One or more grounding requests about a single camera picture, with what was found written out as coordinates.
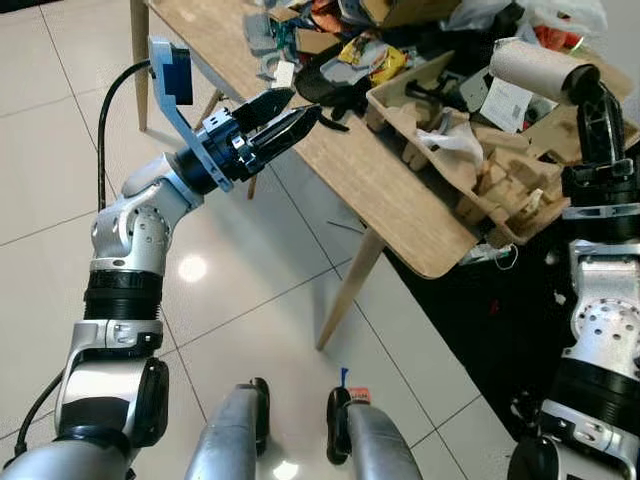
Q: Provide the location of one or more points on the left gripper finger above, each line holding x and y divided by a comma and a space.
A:
292, 128
270, 106

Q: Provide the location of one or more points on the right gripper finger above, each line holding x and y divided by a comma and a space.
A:
589, 130
613, 140

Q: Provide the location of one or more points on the white paper roll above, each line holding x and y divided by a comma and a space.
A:
535, 68

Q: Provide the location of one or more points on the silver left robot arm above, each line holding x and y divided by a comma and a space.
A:
125, 240

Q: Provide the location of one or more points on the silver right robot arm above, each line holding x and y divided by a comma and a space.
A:
605, 330

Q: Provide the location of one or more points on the small white card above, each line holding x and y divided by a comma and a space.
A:
283, 75

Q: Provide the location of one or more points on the grey crumpled wrapper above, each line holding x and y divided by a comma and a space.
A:
262, 35

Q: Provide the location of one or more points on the brown moulded pulp tray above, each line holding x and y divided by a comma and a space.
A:
520, 190

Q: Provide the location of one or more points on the white printed paper tag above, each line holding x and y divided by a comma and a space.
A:
507, 105

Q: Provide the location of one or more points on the red snack packet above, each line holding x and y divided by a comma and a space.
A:
555, 38

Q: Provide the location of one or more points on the orange snack packet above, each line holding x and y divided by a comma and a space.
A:
325, 15

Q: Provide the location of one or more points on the light wooden table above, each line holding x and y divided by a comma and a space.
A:
380, 190

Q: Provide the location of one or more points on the yellow snack packet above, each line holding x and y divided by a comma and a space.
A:
385, 62

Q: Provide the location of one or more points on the white plastic bag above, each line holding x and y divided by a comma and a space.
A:
560, 15

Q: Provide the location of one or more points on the crumpled white tissue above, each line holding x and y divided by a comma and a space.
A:
455, 145

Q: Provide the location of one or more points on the brown cardboard box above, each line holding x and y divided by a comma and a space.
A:
410, 10

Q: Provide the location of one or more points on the black floor mat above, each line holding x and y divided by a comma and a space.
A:
480, 330

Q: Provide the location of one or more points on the small blue floor scrap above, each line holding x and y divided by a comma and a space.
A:
344, 378

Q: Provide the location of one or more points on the small orange floor tag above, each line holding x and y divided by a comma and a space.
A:
360, 396

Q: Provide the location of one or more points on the silver left robot leg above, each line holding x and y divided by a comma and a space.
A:
225, 440

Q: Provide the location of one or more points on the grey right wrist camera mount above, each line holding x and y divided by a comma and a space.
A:
600, 212

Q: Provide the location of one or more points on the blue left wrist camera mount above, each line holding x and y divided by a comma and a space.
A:
172, 75

